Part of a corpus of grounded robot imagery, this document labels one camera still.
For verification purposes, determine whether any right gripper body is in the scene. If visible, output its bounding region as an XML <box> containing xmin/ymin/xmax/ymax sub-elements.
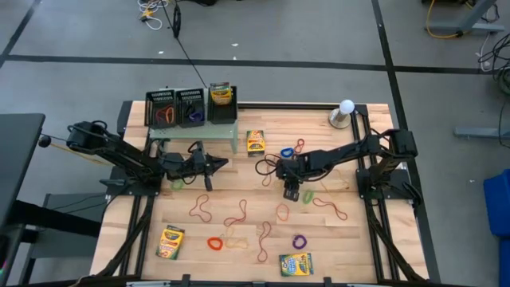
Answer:
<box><xmin>276</xmin><ymin>155</ymin><xmax>312</xmax><ymax>186</ymax></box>

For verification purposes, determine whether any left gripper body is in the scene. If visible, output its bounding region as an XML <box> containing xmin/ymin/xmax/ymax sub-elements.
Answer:
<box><xmin>161</xmin><ymin>140</ymin><xmax>214</xmax><ymax>193</ymax></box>

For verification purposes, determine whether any black mesh basket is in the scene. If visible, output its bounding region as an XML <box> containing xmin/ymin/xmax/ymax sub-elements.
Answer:
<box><xmin>143</xmin><ymin>88</ymin><xmax>178</xmax><ymax>130</ymax></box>
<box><xmin>175</xmin><ymin>87</ymin><xmax>207</xmax><ymax>129</ymax></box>
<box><xmin>206</xmin><ymin>85</ymin><xmax>239</xmax><ymax>126</ymax></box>

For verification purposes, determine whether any black desk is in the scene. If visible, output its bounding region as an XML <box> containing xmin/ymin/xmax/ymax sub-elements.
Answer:
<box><xmin>0</xmin><ymin>112</ymin><xmax>46</xmax><ymax>237</ymax></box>

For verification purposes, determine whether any green perforated metal shelf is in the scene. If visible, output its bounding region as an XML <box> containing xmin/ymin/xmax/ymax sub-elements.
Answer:
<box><xmin>149</xmin><ymin>87</ymin><xmax>240</xmax><ymax>155</ymax></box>

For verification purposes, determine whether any blue and yellow crayon box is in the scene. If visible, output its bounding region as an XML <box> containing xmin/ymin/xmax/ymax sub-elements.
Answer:
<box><xmin>278</xmin><ymin>252</ymin><xmax>316</xmax><ymax>278</ymax></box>

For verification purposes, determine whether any orange coil wristband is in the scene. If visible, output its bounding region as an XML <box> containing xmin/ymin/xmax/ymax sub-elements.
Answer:
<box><xmin>206</xmin><ymin>236</ymin><xmax>225</xmax><ymax>253</ymax></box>

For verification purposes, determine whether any lamp with white bulb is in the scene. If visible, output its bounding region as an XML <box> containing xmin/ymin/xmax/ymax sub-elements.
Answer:
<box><xmin>328</xmin><ymin>99</ymin><xmax>356</xmax><ymax>130</ymax></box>

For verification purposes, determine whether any blue bin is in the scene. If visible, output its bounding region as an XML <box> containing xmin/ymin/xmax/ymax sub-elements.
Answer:
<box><xmin>482</xmin><ymin>168</ymin><xmax>510</xmax><ymax>287</ymax></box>

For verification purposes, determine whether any grey stand leg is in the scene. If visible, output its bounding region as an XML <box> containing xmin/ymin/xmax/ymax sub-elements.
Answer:
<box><xmin>427</xmin><ymin>0</ymin><xmax>507</xmax><ymax>35</ymax></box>

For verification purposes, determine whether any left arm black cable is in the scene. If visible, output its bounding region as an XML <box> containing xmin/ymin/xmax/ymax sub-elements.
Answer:
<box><xmin>143</xmin><ymin>136</ymin><xmax>201</xmax><ymax>185</ymax></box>

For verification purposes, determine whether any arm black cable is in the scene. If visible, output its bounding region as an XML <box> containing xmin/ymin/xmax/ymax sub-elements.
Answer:
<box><xmin>254</xmin><ymin>152</ymin><xmax>288</xmax><ymax>177</ymax></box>
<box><xmin>143</xmin><ymin>136</ymin><xmax>201</xmax><ymax>185</ymax></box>

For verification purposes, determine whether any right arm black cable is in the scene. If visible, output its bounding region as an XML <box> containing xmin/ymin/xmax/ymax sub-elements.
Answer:
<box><xmin>254</xmin><ymin>152</ymin><xmax>288</xmax><ymax>177</ymax></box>

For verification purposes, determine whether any black aluminium table frame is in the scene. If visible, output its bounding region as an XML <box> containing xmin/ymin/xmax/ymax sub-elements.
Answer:
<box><xmin>89</xmin><ymin>99</ymin><xmax>441</xmax><ymax>287</ymax></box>

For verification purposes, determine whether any hanging black cable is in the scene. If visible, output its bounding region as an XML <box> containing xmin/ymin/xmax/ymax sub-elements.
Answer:
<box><xmin>160</xmin><ymin>0</ymin><xmax>210</xmax><ymax>90</ymax></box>

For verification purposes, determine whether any white and yellow cable bundle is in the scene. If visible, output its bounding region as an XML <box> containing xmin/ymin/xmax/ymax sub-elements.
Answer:
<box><xmin>136</xmin><ymin>0</ymin><xmax>171</xmax><ymax>31</ymax></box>

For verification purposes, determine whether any hanging yellow cord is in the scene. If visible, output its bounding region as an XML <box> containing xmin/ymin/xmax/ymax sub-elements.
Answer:
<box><xmin>426</xmin><ymin>0</ymin><xmax>464</xmax><ymax>41</ymax></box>

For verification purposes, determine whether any tangle of floor cables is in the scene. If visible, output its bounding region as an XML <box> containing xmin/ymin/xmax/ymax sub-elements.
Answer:
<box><xmin>475</xmin><ymin>31</ymin><xmax>510</xmax><ymax>97</ymax></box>

